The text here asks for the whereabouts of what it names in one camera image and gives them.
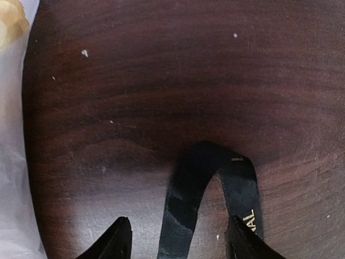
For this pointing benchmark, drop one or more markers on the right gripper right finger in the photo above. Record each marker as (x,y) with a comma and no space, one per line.
(243,243)

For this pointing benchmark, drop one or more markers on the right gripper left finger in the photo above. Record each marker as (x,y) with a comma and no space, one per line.
(114,243)

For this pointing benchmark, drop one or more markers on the translucent white wrapping paper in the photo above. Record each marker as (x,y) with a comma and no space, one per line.
(20,237)

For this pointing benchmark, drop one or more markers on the yellow blossom stem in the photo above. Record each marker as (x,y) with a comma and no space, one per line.
(13,22)

